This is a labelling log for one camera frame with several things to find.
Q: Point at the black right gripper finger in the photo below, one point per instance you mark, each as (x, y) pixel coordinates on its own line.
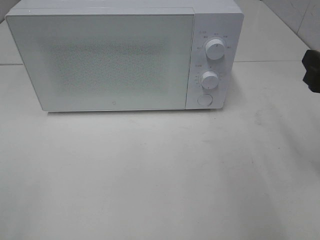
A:
(311, 63)

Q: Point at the round white door button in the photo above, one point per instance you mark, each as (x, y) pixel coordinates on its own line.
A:
(205, 100)

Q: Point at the white microwave door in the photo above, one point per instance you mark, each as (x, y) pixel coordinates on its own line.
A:
(106, 62)

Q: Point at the upper white round knob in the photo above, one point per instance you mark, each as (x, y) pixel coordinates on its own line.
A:
(215, 48)

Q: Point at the white round knob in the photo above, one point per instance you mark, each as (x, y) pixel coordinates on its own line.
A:
(215, 48)
(209, 80)

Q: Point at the lower white round knob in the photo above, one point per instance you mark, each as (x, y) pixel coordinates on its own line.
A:
(209, 80)

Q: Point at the white microwave oven body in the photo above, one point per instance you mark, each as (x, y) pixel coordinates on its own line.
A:
(211, 18)

